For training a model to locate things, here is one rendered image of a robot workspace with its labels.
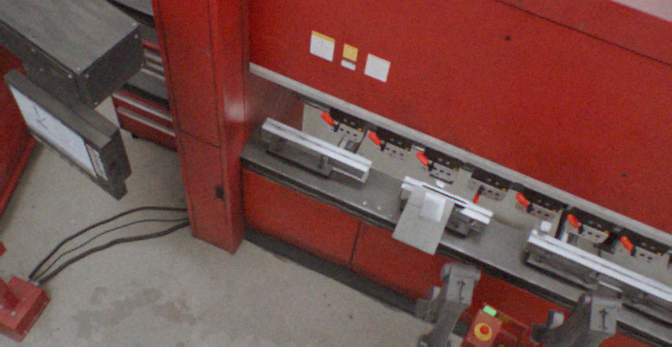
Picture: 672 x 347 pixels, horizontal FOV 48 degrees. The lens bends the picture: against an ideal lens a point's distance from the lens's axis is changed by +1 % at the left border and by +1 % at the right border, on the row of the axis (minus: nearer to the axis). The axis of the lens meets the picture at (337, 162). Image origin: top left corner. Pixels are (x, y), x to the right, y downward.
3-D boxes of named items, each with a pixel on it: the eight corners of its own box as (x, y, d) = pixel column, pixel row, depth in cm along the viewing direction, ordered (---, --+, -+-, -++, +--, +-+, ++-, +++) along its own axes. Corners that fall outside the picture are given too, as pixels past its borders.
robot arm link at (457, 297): (444, 294, 218) (478, 301, 218) (447, 256, 227) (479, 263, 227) (414, 362, 252) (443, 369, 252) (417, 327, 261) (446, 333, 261)
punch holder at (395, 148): (371, 149, 298) (377, 126, 284) (379, 133, 303) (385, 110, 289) (406, 163, 296) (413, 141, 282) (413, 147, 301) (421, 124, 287)
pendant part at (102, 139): (29, 135, 280) (1, 76, 249) (54, 115, 285) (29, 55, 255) (118, 202, 269) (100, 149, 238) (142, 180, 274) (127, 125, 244)
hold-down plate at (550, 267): (524, 264, 311) (526, 261, 309) (528, 253, 314) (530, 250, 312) (594, 294, 307) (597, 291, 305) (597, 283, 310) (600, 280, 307)
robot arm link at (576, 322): (585, 304, 224) (621, 312, 223) (585, 287, 227) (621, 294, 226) (539, 348, 260) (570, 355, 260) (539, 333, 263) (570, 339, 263)
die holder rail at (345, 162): (261, 139, 332) (261, 127, 324) (267, 129, 335) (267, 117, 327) (364, 183, 325) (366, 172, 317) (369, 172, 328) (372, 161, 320)
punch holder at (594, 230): (562, 229, 287) (578, 209, 273) (567, 211, 292) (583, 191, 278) (600, 244, 285) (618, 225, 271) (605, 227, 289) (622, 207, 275)
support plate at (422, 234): (391, 237, 299) (391, 236, 298) (414, 186, 313) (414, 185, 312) (433, 255, 297) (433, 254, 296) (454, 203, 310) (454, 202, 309)
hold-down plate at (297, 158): (266, 153, 328) (266, 149, 326) (271, 143, 331) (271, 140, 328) (327, 179, 324) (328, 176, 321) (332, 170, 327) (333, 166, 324)
